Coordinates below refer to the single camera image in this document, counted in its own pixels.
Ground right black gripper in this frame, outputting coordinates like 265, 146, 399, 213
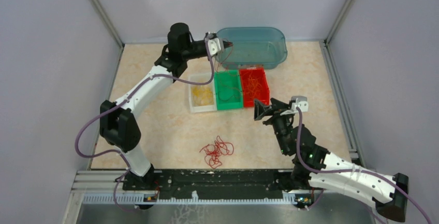
254, 97, 296, 155

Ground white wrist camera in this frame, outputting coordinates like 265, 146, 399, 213
204, 32, 225, 58
281, 96, 309, 115

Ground blue transparent plastic tub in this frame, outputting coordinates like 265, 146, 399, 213
216, 27, 288, 70

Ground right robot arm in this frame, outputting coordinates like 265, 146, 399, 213
254, 96, 408, 222

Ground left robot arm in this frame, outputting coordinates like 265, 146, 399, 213
99, 23, 233, 190

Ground green plastic bin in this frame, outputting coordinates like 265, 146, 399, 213
214, 70, 243, 111

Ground orange yellow cables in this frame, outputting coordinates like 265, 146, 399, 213
199, 135, 235, 170

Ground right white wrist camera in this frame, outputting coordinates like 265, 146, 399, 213
281, 96, 309, 115

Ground red plastic bin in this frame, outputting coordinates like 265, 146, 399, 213
239, 67, 270, 108

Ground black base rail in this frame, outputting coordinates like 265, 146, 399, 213
71, 168, 382, 205

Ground orange cable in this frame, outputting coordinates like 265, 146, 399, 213
242, 70, 268, 101

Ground white plastic bin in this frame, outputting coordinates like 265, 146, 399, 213
188, 79, 217, 113

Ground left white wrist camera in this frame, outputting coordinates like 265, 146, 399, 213
204, 32, 225, 58

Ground yellow cable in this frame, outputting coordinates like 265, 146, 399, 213
191, 83, 214, 106
191, 82, 214, 103

